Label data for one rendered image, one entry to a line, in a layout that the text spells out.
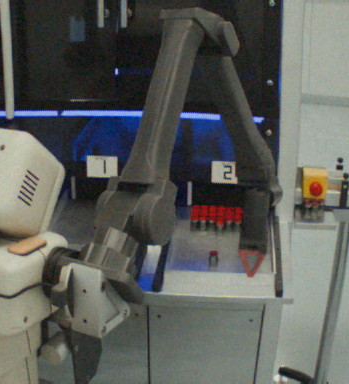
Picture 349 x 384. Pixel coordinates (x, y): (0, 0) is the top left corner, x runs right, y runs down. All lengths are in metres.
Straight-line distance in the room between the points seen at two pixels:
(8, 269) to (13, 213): 0.09
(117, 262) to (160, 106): 0.26
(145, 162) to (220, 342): 1.14
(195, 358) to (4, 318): 1.25
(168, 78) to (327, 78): 5.45
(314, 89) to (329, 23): 0.70
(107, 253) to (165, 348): 1.19
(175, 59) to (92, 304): 0.42
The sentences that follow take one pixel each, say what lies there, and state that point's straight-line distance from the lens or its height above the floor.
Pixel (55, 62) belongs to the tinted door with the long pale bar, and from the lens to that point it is 1.80.
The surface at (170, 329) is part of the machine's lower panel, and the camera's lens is 2.07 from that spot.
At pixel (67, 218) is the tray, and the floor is 0.88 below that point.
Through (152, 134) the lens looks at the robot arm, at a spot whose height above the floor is 1.35.
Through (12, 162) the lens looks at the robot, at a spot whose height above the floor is 1.35.
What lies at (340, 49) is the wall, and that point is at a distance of 6.45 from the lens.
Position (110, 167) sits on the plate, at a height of 1.02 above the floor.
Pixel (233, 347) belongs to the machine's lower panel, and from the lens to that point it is 2.09.
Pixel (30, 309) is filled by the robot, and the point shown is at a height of 1.15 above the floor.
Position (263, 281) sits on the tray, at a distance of 1.55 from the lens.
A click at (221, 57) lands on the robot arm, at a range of 1.22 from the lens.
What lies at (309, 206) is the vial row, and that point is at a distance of 1.88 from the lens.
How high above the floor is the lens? 1.68
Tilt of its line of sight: 24 degrees down
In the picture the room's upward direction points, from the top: straight up
